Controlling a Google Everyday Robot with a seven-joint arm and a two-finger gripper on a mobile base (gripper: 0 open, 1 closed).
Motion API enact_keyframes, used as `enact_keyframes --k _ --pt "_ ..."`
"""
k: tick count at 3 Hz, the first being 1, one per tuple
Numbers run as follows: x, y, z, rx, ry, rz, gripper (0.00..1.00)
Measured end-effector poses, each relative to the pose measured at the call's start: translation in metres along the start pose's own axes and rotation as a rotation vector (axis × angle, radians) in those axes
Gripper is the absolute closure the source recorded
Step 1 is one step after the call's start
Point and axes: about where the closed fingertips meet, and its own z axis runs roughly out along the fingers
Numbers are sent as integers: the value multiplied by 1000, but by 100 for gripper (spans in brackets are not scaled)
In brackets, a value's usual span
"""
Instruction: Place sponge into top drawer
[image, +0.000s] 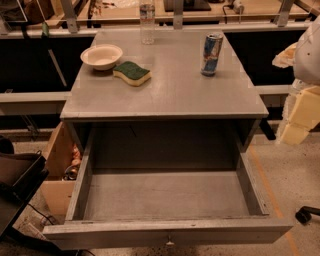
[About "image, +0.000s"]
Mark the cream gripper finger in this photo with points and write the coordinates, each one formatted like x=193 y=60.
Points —
x=285 y=58
x=301 y=114

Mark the green yellow sponge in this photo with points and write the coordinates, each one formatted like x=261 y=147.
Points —
x=132 y=73

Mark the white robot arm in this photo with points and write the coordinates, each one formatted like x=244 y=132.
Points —
x=306 y=64

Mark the open grey top drawer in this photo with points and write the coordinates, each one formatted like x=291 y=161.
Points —
x=139 y=183

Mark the blue silver drink can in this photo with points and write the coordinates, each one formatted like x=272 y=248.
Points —
x=211 y=50

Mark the black chair caster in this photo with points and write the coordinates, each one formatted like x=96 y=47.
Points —
x=305 y=213

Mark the grey metal cabinet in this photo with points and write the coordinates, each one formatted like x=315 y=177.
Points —
x=176 y=89

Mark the clear plastic water bottle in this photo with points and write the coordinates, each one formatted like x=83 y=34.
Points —
x=147 y=21

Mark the white bowl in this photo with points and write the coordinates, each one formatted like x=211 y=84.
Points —
x=101 y=57

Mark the wooden box on floor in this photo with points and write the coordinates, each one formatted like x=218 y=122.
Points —
x=59 y=154

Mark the black tray at left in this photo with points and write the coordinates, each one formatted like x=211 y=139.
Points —
x=20 y=177

